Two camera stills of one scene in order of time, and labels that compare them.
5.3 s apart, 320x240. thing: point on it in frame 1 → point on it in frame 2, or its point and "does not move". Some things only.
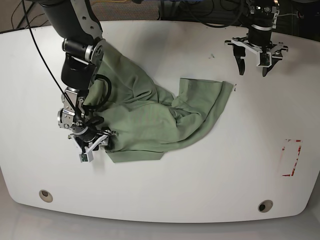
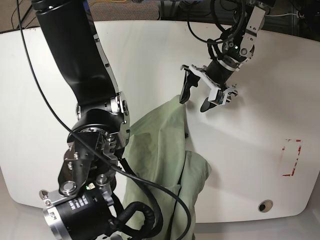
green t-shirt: [147, 120] → [155, 147]
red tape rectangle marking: [283, 148] does not move
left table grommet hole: [45, 196] does not move
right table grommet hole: [265, 206] does not move
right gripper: [266, 52] → [193, 74]
